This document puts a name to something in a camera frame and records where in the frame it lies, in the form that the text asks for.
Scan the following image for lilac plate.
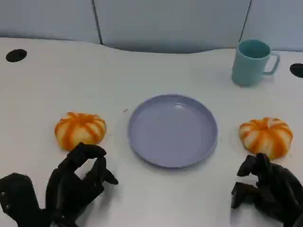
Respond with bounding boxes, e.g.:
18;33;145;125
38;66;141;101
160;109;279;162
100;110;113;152
128;94;219;169

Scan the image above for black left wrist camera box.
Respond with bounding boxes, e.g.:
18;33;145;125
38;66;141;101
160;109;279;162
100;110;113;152
0;172;46;227

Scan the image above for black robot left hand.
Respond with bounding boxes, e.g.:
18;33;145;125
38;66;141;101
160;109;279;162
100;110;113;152
45;141;119;227

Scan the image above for pale green mug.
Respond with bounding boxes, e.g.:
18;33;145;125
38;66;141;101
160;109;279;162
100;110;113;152
231;39;281;87

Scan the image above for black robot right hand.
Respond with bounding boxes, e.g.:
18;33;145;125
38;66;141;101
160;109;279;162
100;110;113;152
231;152;303;227

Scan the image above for orange white toy bread roll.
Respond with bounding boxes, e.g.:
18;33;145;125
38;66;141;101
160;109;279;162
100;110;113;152
238;117;294;159
54;112;107;152

